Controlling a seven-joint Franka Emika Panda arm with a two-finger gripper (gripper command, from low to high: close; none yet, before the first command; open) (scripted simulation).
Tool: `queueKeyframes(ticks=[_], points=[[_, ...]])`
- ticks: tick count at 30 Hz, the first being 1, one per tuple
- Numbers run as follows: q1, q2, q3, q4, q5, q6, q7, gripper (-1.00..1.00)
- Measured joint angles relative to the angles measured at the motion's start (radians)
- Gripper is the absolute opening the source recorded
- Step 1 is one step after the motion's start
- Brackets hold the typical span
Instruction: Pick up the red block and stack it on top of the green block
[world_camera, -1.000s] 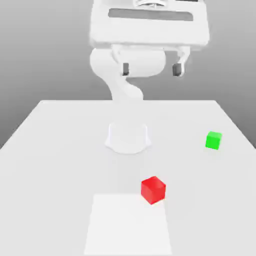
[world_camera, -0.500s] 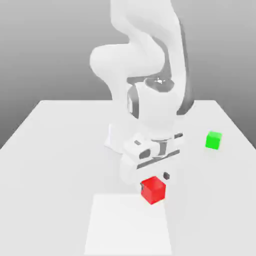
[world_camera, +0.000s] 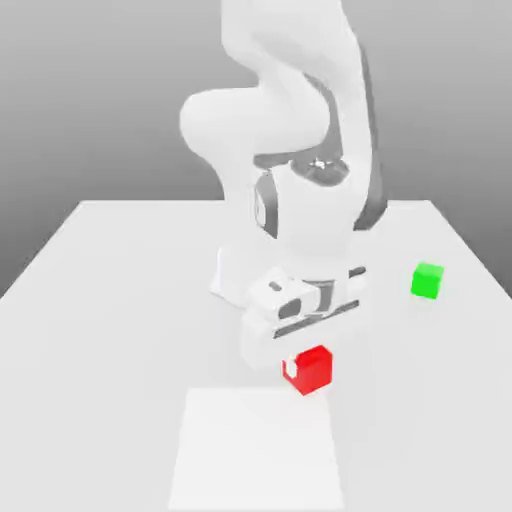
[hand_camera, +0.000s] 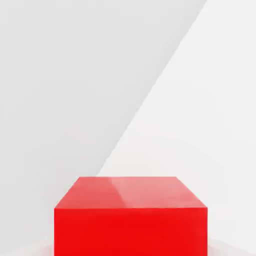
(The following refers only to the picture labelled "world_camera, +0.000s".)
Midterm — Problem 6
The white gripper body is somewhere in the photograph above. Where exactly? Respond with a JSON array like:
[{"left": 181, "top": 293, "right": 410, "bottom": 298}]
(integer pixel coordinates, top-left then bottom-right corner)
[{"left": 239, "top": 297, "right": 364, "bottom": 376}]

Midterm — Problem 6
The small red cube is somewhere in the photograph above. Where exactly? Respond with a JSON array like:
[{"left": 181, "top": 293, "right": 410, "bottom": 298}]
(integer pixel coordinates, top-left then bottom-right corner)
[{"left": 282, "top": 344, "right": 334, "bottom": 397}]

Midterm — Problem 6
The small green cube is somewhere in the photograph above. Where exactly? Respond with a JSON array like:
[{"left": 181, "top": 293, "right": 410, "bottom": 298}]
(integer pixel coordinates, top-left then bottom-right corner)
[{"left": 410, "top": 261, "right": 446, "bottom": 301}]

